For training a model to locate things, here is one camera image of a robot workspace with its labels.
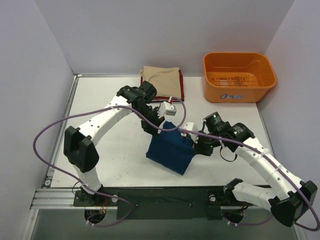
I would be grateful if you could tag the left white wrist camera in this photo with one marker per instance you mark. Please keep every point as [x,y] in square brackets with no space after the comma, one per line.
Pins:
[166,109]

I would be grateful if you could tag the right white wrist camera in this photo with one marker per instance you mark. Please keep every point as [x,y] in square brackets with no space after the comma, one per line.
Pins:
[190,126]

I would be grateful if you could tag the orange plastic basket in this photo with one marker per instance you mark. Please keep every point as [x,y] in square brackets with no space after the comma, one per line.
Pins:
[236,77]

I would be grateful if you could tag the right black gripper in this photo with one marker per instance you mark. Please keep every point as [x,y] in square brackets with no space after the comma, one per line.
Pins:
[197,145]

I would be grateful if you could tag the red folded t shirt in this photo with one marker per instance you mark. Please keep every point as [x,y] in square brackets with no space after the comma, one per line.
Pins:
[183,85]

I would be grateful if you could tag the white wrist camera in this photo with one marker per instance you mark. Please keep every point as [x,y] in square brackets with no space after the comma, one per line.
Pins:
[166,109]
[190,126]

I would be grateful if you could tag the blue t shirt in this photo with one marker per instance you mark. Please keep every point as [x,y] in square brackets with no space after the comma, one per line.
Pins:
[171,150]

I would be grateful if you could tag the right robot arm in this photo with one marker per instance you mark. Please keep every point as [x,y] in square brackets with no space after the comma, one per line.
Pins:
[288,197]

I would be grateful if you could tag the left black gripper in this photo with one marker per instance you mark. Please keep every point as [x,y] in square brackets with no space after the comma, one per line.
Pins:
[149,125]

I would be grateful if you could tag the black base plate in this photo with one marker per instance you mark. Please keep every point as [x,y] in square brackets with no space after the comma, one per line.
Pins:
[163,203]

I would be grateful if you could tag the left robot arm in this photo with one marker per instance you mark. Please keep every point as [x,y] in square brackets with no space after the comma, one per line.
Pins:
[80,142]

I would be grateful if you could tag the beige folded t shirt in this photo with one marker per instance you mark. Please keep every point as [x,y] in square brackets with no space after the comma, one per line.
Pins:
[162,80]

